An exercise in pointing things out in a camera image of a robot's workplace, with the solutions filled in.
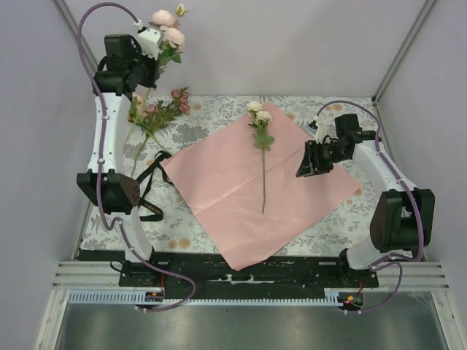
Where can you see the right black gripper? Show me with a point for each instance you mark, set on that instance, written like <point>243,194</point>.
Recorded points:
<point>311,163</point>

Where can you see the aluminium frame rail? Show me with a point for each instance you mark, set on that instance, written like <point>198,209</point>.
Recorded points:
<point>98,275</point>

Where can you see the cream rose fake flower stem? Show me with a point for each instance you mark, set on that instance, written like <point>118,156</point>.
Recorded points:
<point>260,122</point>

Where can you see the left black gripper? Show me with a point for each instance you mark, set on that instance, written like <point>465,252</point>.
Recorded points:
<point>155,65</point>

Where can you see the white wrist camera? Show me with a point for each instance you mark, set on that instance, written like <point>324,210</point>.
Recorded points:
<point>149,38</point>
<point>321,128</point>

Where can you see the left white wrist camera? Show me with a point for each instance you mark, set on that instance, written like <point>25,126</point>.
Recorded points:
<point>149,38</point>

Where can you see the dark pink fake flower stem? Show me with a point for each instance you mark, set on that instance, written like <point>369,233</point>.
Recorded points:
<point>161,113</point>

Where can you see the pink peony fake flower stem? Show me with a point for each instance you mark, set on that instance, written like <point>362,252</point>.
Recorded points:
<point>173,41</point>

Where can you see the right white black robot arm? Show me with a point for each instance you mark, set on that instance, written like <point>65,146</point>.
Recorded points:
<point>402,222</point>

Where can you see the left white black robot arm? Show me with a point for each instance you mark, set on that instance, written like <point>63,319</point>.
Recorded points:
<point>105,183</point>

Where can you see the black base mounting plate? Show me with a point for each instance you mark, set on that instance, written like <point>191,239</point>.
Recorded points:
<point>209,277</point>

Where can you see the floral patterned table mat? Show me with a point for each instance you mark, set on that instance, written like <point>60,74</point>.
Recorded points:
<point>179,231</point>

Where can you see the pale pink fake flower stem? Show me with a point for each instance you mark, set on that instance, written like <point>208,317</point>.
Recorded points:
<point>137,116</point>

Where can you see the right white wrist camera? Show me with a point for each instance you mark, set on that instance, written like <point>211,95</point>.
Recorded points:
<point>321,128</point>

